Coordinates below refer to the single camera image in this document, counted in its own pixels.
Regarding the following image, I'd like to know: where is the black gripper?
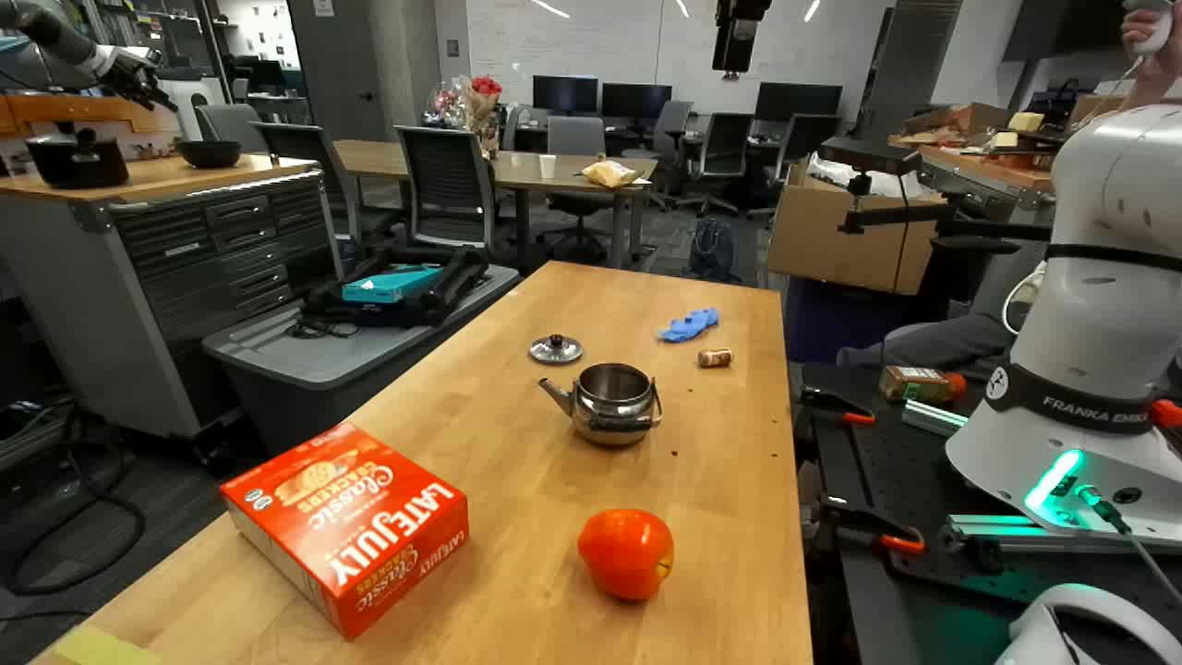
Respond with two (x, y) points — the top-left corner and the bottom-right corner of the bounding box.
(710, 0), (774, 74)

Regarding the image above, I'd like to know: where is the silver teapot lid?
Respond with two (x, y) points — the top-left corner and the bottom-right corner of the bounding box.
(525, 328), (585, 369)

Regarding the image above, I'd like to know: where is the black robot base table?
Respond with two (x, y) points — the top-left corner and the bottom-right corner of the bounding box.
(794, 364), (1182, 665)

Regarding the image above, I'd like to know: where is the silver metal teapot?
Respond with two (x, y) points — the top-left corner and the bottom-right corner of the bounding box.
(534, 360), (666, 451)

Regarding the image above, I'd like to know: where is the black computer monitor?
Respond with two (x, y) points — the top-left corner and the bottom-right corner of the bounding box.
(526, 74), (603, 124)
(750, 81), (847, 125)
(598, 81), (675, 125)

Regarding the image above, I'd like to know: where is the black office chair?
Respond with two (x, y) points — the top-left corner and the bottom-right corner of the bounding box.
(694, 113), (758, 214)
(773, 113), (849, 188)
(253, 118), (368, 251)

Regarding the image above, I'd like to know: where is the yellow bag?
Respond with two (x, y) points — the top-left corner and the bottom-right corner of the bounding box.
(579, 158), (641, 191)

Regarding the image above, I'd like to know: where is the wooden meeting table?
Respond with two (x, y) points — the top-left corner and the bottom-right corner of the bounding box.
(327, 138), (659, 271)

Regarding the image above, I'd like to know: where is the flower gift bouquet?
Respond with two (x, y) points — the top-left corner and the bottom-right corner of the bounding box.
(427, 74), (510, 158)

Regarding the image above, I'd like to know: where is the blue cloth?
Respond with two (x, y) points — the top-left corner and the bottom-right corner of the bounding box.
(654, 304), (722, 348)

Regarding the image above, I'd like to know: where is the grey mesh office chair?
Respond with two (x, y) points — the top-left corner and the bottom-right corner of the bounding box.
(396, 124), (502, 257)

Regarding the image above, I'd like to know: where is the black backpack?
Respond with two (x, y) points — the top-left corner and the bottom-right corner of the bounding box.
(292, 244), (493, 340)

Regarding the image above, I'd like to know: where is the teal case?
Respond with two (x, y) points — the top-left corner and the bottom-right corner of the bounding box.
(340, 262), (441, 308)

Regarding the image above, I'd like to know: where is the orange-red toy tomato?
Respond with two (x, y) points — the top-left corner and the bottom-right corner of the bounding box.
(574, 507), (680, 608)

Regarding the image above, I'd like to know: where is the grey plastic tote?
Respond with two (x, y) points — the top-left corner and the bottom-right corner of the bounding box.
(198, 258), (520, 455)

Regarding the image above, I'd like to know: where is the black bowl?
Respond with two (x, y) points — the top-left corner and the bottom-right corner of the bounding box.
(173, 138), (248, 173)

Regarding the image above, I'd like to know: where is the orange cracker box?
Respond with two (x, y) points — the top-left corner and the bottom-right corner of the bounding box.
(219, 421), (472, 642)

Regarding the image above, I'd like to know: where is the grey drawer cabinet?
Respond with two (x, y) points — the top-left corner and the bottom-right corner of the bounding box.
(0, 156), (344, 445)

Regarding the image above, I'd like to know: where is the black pot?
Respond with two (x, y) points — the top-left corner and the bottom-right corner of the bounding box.
(24, 124), (132, 191)

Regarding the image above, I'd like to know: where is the yellow-green pad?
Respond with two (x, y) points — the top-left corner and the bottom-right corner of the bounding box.
(46, 625), (166, 665)

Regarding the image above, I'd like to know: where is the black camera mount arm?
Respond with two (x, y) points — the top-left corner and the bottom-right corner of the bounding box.
(816, 132), (1064, 326)

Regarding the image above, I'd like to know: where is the black clamp orange handle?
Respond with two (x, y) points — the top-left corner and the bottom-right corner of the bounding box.
(797, 386), (879, 433)
(821, 494), (930, 565)

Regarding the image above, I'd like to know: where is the aluminium extrusion rail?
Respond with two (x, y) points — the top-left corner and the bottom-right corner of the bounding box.
(944, 509), (1182, 563)

